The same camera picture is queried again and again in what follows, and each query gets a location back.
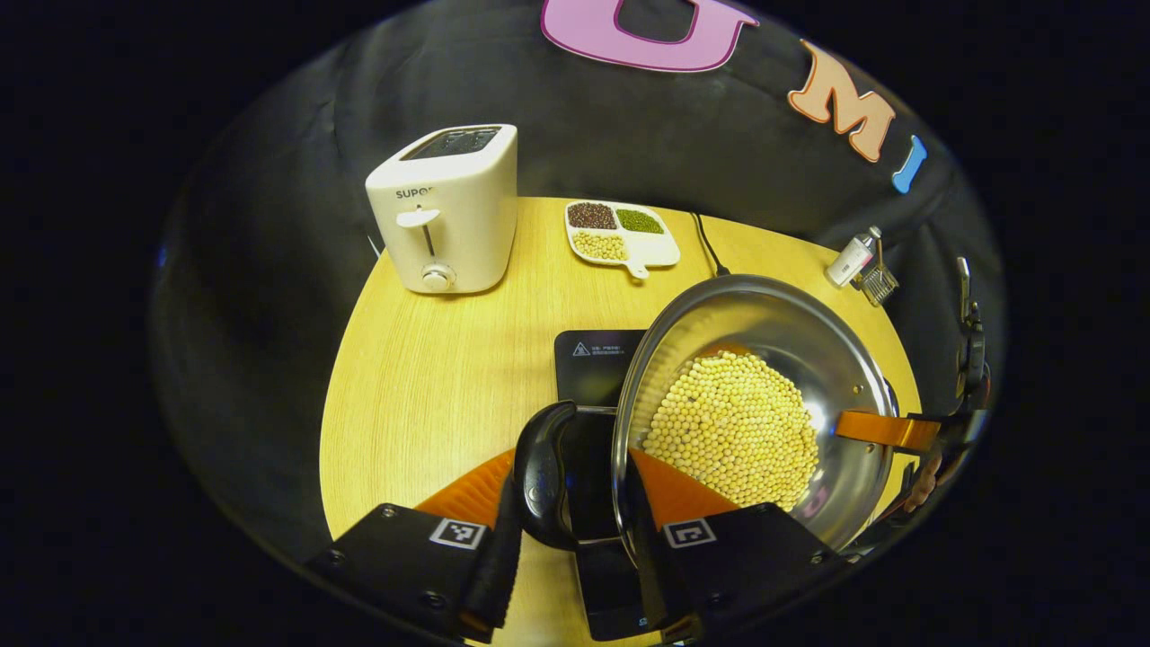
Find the pile of green mung beans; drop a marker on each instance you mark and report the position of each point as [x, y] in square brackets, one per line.
[640, 221]

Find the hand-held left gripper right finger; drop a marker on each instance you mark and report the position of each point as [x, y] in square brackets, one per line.
[746, 562]

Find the white toaster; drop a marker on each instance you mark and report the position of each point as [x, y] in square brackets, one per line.
[449, 216]

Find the small pile of pale soybeans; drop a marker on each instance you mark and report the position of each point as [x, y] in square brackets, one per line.
[600, 245]

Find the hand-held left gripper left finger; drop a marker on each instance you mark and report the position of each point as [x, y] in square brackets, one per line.
[499, 575]

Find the white divided dish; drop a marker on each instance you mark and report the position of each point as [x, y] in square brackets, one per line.
[651, 250]

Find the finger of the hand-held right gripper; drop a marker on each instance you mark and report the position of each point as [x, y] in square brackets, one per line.
[885, 429]

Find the thin wooden stick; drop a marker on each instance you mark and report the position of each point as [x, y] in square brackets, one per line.
[880, 252]

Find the stainless steel pot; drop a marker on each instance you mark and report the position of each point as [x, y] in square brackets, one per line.
[764, 314]

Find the small ribbed glass jar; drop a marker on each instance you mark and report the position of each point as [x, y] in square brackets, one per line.
[879, 286]

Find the black induction cooktop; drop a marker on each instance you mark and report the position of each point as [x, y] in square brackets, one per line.
[593, 368]

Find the large pile of yellow soybeans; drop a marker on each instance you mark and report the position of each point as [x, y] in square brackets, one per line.
[732, 431]

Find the small white plastic bottle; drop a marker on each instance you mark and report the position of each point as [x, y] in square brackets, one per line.
[849, 261]

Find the pile of dark red beans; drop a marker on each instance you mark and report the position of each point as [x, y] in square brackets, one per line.
[592, 216]

